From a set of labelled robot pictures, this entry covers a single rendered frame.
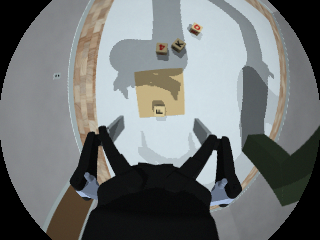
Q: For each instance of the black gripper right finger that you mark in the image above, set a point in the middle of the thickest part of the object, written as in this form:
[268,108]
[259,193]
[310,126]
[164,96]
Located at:
[227,186]

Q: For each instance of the tan flat mat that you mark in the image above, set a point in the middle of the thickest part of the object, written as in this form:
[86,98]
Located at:
[160,86]

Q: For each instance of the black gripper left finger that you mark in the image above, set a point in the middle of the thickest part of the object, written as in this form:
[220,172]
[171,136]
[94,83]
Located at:
[84,178]

